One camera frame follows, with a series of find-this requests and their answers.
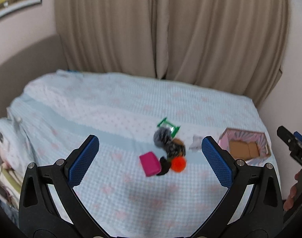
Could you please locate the pink patterned cardboard box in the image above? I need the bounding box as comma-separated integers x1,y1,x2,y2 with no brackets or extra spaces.
218,128,271,165

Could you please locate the orange fluffy pompom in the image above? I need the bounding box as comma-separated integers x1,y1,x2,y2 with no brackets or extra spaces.
170,156,186,173

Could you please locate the black patterned cloth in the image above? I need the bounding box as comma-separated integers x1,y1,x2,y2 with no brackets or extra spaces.
164,140,186,159

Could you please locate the brown plush toy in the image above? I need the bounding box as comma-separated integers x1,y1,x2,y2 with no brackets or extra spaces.
172,138,185,148

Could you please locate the magenta zip pouch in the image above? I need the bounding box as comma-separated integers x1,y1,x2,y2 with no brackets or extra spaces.
139,152,162,177

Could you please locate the green wet wipes packet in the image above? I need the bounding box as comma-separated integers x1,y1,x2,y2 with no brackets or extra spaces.
157,117,180,138

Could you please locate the person's right hand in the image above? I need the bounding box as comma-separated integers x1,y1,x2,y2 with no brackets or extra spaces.
283,184,297,211

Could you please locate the light blue dotted bedspread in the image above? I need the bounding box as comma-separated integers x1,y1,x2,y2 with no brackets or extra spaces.
0,70,267,237

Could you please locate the beige curtain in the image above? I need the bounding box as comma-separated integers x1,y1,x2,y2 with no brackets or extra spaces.
54,0,290,106

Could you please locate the beige upholstered headboard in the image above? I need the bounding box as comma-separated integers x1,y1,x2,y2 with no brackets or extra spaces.
0,35,68,118

